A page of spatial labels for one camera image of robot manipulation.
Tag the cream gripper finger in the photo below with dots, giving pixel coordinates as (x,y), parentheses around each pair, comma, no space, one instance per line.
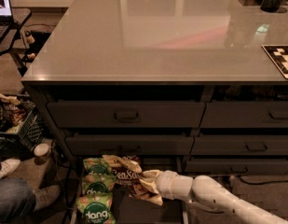
(148,180)

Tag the brown sea salt chip bag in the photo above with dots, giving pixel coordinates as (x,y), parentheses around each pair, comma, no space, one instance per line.
(128,169)

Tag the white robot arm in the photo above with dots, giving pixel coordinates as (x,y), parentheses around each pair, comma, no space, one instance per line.
(203,191)

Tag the open bottom left drawer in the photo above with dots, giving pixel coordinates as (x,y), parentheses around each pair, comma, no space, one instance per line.
(128,210)

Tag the green dang bag middle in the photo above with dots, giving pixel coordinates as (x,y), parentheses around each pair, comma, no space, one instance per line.
(92,184)

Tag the green dang bag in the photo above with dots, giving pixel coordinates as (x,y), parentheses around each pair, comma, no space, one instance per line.
(92,184)
(96,208)
(97,166)

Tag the bottom right drawer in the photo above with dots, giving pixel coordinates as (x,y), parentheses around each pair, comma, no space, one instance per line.
(237,166)

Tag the green dang bag back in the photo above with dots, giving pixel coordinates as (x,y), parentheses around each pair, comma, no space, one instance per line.
(97,166)

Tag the green dang bag front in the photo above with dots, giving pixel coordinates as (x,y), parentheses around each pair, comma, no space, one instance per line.
(96,208)

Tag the middle right drawer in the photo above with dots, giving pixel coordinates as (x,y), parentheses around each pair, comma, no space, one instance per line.
(241,145)

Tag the top left drawer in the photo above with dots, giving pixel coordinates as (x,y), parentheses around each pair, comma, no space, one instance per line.
(120,114)

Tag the middle left drawer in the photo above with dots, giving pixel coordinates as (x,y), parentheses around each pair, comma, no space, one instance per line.
(130,144)

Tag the grey counter cabinet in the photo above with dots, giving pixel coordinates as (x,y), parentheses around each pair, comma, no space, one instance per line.
(199,51)

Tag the top right drawer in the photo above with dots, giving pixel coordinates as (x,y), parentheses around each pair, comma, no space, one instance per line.
(255,114)

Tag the grey shoe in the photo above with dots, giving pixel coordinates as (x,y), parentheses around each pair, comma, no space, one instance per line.
(46,196)

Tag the white paper cup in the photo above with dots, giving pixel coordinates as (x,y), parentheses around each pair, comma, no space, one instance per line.
(42,151)

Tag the black plastic crate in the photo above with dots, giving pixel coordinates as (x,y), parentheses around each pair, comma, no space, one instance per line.
(31,133)

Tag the white shoe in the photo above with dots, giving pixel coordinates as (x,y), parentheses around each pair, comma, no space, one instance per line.
(9,166)

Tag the snack bags in crate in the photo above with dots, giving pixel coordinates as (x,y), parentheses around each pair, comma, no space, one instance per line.
(14,111)

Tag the checkered marker board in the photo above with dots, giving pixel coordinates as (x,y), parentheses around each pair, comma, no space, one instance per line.
(278,54)

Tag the black side table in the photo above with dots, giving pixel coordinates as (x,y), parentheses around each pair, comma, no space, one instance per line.
(20,16)

